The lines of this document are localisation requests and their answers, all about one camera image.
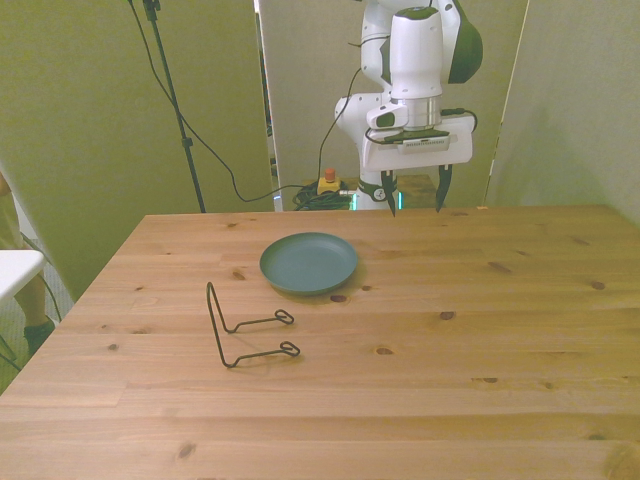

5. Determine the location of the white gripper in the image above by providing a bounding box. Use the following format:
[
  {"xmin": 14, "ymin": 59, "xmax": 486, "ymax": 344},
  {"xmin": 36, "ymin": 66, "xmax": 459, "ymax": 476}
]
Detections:
[{"xmin": 360, "ymin": 112, "xmax": 476, "ymax": 219}]

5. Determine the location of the dark teal round plate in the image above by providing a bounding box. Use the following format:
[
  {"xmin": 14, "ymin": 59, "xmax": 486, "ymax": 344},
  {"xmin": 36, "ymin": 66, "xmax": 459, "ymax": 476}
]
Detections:
[{"xmin": 258, "ymin": 231, "xmax": 360, "ymax": 296}]

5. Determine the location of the yellow emergency stop button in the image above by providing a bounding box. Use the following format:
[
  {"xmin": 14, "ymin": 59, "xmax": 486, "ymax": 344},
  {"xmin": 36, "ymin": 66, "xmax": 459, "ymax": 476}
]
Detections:
[{"xmin": 317, "ymin": 168, "xmax": 351, "ymax": 197}]

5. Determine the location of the beige room divider panel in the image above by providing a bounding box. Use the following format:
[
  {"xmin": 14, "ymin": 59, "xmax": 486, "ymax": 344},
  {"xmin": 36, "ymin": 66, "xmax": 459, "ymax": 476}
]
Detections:
[
  {"xmin": 253, "ymin": 0, "xmax": 530, "ymax": 211},
  {"xmin": 485, "ymin": 0, "xmax": 640, "ymax": 229},
  {"xmin": 0, "ymin": 0, "xmax": 275, "ymax": 304}
]

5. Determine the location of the dark shoe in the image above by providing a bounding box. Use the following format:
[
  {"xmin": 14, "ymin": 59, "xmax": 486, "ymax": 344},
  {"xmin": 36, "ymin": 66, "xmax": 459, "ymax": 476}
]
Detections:
[{"xmin": 22, "ymin": 314, "xmax": 57, "ymax": 359}]

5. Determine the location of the white desk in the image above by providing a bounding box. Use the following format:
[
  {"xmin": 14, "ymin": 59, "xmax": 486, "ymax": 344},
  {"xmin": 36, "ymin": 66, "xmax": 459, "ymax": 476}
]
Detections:
[{"xmin": 0, "ymin": 248, "xmax": 47, "ymax": 305}]

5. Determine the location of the slim wrist camera bar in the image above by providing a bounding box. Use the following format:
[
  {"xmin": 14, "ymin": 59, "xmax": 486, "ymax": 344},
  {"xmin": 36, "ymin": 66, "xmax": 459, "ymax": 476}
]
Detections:
[{"xmin": 383, "ymin": 128, "xmax": 452, "ymax": 155}]

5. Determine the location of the coiled dark cable bundle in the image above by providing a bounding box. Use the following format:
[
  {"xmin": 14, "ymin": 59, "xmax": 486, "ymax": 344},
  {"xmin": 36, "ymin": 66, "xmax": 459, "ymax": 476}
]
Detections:
[{"xmin": 292, "ymin": 182, "xmax": 354, "ymax": 212}]

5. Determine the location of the black cable to stop button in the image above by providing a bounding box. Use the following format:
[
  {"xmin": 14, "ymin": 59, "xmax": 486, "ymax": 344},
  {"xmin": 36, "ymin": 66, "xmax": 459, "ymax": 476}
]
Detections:
[{"xmin": 315, "ymin": 40, "xmax": 364, "ymax": 184}]

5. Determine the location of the black camera stand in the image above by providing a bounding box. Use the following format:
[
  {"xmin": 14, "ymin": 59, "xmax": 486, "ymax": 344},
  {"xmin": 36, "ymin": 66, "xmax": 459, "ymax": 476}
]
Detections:
[{"xmin": 141, "ymin": 0, "xmax": 208, "ymax": 214}]

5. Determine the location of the black wire plate stand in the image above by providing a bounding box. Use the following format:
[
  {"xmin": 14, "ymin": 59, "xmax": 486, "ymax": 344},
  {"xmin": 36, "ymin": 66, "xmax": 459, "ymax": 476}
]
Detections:
[{"xmin": 205, "ymin": 281, "xmax": 302, "ymax": 370}]

